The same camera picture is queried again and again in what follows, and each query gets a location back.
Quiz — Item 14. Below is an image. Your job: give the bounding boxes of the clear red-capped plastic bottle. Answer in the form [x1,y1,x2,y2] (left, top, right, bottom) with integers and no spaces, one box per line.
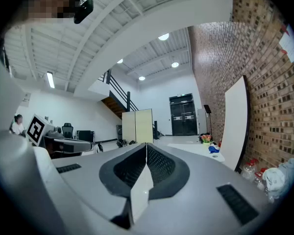
[253,167,269,191]
[242,158,259,181]

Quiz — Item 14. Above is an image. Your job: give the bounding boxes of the person's head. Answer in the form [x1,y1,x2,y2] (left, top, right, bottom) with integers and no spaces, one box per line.
[19,0,82,24]

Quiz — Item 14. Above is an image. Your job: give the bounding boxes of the black double door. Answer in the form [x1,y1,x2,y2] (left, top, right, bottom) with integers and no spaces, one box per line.
[169,93,199,137]

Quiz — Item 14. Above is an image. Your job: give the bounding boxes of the black low cabinet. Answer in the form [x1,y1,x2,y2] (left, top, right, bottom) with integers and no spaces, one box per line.
[76,130,96,143]

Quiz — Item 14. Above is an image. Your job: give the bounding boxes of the black office chair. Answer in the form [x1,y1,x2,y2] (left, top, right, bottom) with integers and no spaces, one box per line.
[61,122,74,140]

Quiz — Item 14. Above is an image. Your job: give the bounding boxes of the potted colourful flowers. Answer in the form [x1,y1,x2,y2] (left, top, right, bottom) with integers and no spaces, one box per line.
[199,134,213,146]

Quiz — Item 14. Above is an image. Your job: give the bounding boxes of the white leaning board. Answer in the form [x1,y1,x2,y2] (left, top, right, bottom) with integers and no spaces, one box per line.
[219,74,251,173]

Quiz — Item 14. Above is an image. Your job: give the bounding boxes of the pale yellow partition screen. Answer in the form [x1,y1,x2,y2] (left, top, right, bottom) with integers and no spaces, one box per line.
[122,108,154,144]

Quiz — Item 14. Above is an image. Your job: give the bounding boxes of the white wall papers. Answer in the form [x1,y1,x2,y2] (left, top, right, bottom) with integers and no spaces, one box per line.
[278,24,294,73]

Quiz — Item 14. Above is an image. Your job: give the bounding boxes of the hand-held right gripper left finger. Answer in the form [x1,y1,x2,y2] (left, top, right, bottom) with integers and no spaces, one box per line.
[51,142,154,232]

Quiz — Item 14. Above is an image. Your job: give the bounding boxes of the staircase with black railing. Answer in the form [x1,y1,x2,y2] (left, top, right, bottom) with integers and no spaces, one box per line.
[98,69,140,120]

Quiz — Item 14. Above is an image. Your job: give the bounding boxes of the black music stand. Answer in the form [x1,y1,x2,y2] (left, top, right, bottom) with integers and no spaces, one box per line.
[203,104,213,141]

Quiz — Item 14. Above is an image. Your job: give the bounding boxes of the black head-worn camera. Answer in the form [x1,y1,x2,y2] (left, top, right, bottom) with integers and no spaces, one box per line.
[73,0,94,24]

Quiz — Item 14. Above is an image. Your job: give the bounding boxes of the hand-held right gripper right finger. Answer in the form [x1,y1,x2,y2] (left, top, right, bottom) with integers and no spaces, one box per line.
[134,142,270,234]

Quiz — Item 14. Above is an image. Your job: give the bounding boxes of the light blue crumpled cloth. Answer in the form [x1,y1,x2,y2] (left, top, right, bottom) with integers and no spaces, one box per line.
[262,157,294,200]

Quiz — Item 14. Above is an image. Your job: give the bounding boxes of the white tall cabinet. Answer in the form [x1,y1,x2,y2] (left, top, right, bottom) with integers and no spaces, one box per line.
[197,108,208,136]

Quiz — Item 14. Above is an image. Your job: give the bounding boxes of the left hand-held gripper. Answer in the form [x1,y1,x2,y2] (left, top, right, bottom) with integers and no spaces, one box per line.
[25,113,93,159]

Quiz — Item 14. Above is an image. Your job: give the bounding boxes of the white wall poster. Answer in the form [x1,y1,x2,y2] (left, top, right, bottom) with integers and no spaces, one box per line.
[20,93,31,109]

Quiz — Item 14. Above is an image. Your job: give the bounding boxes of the white table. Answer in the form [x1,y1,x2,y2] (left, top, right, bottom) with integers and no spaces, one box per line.
[167,142,226,163]

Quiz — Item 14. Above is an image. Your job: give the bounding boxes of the long tube ceiling light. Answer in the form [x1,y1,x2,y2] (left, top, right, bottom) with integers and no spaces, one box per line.
[46,71,56,89]

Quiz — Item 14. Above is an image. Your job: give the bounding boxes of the dark bags on floor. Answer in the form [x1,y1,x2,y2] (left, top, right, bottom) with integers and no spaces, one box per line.
[116,139,138,148]

